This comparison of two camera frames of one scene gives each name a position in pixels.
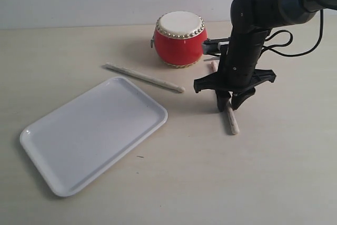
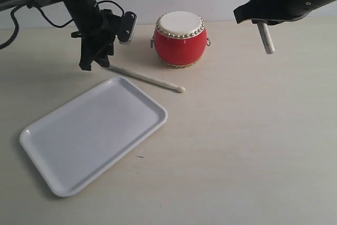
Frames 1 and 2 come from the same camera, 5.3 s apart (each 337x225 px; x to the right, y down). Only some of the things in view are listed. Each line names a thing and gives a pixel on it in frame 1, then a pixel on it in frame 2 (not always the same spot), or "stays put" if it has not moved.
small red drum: (178, 38) stays put
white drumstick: (144, 78) stays put
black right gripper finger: (222, 96) → (264, 6)
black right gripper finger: (238, 99) → (267, 21)
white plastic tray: (72, 144) stays put
